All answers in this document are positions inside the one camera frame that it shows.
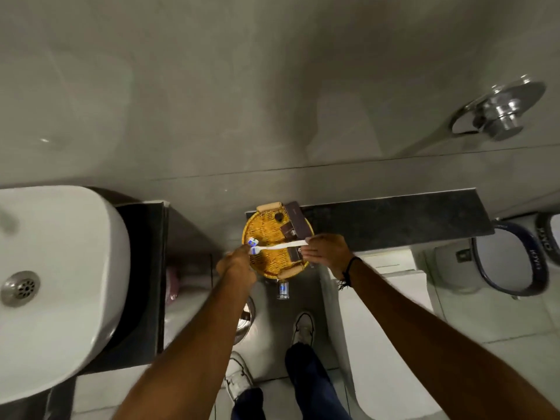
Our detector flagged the person's white right shoe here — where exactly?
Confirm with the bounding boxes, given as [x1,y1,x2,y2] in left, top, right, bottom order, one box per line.
[292,311,316,349]

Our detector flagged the white and blue toothbrush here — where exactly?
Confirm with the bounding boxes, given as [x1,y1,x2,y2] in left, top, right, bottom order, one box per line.
[247,238,309,255]

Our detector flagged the black stone sink counter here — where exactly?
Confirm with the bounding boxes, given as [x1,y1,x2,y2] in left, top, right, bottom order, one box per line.
[78,200,170,376]

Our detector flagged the black stone wall shelf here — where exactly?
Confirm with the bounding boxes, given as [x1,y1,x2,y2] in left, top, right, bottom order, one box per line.
[245,188,495,253]

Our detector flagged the white ceramic sink basin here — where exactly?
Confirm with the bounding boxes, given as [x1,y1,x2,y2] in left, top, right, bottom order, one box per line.
[0,185,131,406]

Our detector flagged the chrome wall flush valve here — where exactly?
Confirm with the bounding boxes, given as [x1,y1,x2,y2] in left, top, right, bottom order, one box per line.
[450,75,547,141]

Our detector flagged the person's left hand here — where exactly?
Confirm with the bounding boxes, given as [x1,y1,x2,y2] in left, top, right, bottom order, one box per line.
[216,244,259,290]

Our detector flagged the person's leg blue jeans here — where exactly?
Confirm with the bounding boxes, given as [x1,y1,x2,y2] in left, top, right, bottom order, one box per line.
[285,343,352,420]
[230,387,267,420]

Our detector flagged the chrome round fixture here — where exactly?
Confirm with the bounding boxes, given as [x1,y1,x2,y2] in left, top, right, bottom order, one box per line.
[233,296,256,345]

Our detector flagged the person's left leg blue jeans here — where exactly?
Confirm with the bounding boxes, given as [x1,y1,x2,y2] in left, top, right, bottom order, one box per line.
[230,387,267,420]

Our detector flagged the yellow woven basket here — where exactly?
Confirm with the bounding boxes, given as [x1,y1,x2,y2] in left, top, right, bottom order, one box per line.
[242,201,315,281]

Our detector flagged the blue rimmed toilet lid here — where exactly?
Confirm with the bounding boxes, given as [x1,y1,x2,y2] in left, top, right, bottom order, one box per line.
[535,211,560,266]

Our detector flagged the person's white left shoe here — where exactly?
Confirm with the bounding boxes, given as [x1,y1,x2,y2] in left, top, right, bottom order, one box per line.
[223,351,257,403]

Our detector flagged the person's right forearm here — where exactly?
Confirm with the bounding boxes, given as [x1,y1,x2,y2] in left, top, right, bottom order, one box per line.
[343,258,560,420]

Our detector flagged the chrome sink drain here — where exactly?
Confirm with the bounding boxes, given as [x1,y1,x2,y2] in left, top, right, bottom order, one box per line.
[0,270,41,308]

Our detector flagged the person's right hand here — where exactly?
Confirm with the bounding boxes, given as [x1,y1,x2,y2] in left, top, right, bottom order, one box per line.
[300,234,354,281]

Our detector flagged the black wrist bracelet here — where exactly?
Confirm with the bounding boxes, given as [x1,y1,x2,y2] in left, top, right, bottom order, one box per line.
[338,256,363,291]

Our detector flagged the large dark brown box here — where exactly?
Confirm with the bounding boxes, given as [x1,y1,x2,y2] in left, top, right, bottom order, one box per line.
[283,201,314,241]

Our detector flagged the person's left forearm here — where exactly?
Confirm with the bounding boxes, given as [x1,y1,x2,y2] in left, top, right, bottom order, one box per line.
[111,275,259,420]

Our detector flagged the person's white shoe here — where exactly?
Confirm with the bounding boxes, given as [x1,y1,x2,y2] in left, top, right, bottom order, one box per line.
[292,311,316,349]
[223,351,257,403]

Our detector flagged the person's right leg blue jeans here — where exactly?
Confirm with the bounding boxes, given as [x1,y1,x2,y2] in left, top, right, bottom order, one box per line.
[285,343,352,420]

